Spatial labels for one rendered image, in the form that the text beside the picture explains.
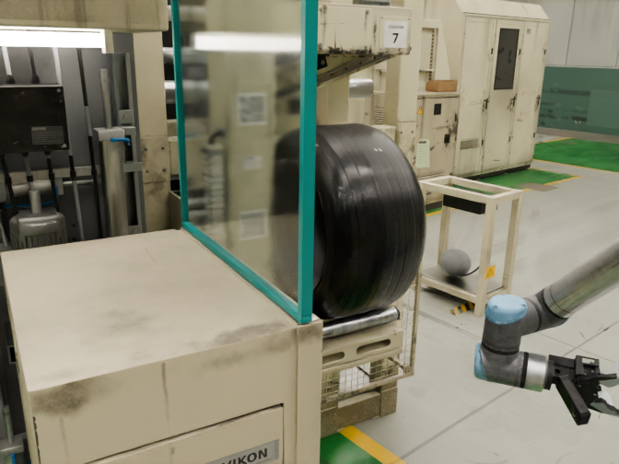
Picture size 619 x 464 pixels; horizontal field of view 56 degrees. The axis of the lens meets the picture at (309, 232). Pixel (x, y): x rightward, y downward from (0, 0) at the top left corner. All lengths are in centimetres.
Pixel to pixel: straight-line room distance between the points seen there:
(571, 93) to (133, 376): 1283
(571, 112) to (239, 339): 1270
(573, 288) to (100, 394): 107
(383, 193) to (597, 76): 1175
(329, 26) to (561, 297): 100
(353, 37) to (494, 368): 105
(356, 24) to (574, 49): 1167
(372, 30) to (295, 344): 127
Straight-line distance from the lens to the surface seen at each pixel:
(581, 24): 1342
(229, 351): 82
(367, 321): 171
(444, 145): 648
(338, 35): 186
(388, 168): 154
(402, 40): 200
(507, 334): 148
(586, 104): 1322
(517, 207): 404
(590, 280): 145
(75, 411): 79
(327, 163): 149
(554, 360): 159
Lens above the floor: 165
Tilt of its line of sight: 17 degrees down
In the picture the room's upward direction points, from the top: 1 degrees clockwise
